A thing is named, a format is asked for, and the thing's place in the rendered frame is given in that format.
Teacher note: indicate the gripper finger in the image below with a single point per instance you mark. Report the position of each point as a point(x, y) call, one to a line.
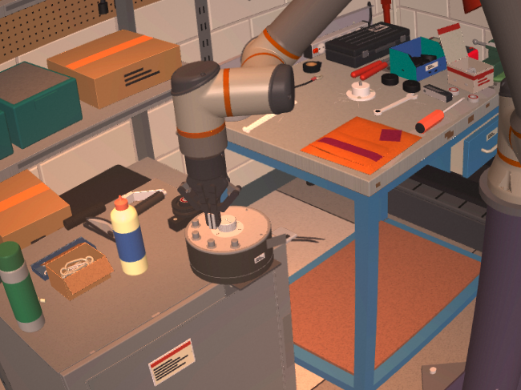
point(203, 209)
point(228, 201)

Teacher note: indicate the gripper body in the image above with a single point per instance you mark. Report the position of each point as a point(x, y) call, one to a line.
point(205, 175)

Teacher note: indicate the white lock knob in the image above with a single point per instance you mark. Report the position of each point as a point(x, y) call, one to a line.
point(228, 223)

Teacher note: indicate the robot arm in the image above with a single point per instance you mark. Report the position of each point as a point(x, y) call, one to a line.
point(203, 95)

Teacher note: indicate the grey lock button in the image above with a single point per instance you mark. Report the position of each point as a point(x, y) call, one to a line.
point(211, 243)
point(235, 243)
point(195, 222)
point(196, 235)

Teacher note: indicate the round black lock body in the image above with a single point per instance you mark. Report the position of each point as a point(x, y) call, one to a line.
point(228, 266)

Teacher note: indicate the grey lock lever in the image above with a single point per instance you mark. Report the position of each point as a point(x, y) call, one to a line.
point(281, 240)

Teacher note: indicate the grey cabinet door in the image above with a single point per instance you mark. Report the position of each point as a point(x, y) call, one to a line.
point(228, 331)

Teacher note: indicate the small open cardboard box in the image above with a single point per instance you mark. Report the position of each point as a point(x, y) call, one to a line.
point(81, 276)

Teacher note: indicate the grey metal cabinet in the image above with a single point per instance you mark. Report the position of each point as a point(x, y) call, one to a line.
point(122, 323)

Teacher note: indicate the white arbor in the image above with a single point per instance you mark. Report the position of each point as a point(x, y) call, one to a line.
point(360, 90)

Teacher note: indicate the blue bench drawer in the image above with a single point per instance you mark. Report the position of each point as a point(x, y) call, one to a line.
point(478, 148)

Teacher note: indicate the white red open box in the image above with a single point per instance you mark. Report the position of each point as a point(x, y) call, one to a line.
point(468, 75)

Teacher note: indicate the black bearing block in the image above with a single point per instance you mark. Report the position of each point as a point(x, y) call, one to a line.
point(179, 213)

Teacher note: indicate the white bolt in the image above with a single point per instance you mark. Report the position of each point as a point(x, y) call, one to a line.
point(258, 123)

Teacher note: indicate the yellow bottle with red cap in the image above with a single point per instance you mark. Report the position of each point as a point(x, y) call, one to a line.
point(128, 238)

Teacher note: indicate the black mat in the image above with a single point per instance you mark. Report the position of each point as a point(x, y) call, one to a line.
point(101, 185)

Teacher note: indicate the grey black hand tool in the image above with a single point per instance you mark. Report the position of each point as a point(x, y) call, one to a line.
point(99, 227)

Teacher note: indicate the large striped cardboard box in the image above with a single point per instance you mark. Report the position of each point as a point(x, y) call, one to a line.
point(110, 71)

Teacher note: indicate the orange mat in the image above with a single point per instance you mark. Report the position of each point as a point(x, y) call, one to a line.
point(358, 144)

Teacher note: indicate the blue workbench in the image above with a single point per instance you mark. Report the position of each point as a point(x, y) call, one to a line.
point(366, 258)

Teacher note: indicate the black tape roll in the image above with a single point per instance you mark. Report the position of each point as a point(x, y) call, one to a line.
point(311, 67)

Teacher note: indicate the white power strip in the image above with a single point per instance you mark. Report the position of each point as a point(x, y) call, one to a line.
point(317, 49)

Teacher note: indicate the orange striped cardboard box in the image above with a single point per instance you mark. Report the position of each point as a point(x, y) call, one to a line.
point(28, 209)

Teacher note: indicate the large green box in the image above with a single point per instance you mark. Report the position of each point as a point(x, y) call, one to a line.
point(40, 103)

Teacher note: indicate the grey shelf unit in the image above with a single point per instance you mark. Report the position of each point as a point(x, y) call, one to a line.
point(126, 6)

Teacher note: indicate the white wrench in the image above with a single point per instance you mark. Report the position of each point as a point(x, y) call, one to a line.
point(392, 105)

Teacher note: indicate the green flask with grey bands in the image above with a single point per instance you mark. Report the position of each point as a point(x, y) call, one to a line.
point(20, 290)

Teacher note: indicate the black tool case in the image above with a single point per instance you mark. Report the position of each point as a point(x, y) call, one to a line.
point(362, 47)

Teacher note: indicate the black crate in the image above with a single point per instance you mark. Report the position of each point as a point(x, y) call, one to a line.
point(431, 205)

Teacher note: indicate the brown pegboard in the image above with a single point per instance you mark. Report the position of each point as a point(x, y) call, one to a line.
point(61, 18)

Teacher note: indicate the teal blue parts bin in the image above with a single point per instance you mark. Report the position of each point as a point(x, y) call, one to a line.
point(403, 63)

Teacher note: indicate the small black box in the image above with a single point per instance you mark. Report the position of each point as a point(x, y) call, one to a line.
point(437, 93)

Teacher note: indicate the white tape roll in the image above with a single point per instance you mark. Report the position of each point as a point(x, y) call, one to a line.
point(454, 90)
point(473, 98)

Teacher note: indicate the brown plate with white peg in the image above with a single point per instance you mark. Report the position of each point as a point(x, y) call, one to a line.
point(443, 378)

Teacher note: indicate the green vise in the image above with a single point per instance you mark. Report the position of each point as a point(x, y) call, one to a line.
point(496, 63)

